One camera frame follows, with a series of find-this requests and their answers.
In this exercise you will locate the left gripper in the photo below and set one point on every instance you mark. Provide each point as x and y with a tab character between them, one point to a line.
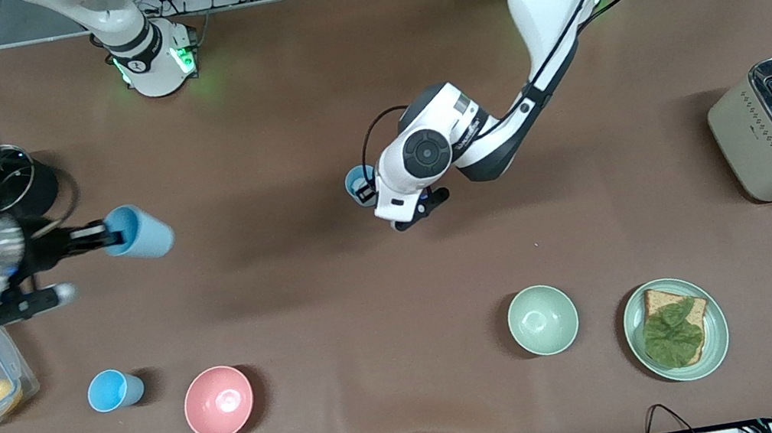
366	192

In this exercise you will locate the pale green plate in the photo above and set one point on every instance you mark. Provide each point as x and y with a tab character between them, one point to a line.
638	339

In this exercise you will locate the pale green bowl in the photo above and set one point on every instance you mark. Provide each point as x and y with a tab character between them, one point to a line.
543	320

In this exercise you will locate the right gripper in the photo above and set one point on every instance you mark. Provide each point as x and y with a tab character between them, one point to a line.
44	250

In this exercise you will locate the blue plastic cup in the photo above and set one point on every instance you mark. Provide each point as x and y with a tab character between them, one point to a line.
351	175
115	389
149	235

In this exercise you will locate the brown table mat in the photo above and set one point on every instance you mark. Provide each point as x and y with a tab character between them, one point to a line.
400	307

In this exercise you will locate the black cylindrical canister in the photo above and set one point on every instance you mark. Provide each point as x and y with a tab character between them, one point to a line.
37	190

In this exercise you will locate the green lettuce leaf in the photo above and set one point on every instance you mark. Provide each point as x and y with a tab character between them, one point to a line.
672	337

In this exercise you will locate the pink bowl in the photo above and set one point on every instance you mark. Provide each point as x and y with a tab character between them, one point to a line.
219	402

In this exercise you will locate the brown bread slice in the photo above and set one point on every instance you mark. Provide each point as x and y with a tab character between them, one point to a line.
658	299

